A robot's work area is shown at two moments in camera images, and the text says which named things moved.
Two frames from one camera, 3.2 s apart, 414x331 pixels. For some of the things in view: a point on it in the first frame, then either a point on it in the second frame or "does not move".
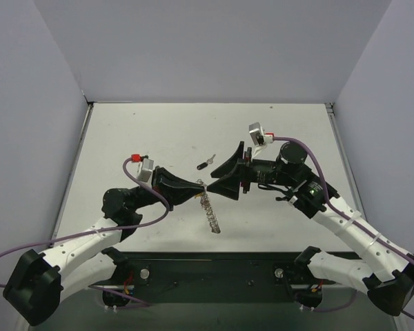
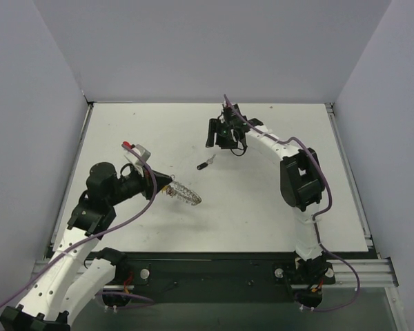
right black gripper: (246, 169) → (223, 136)
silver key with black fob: (203, 165) does not move
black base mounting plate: (212, 277) does not move
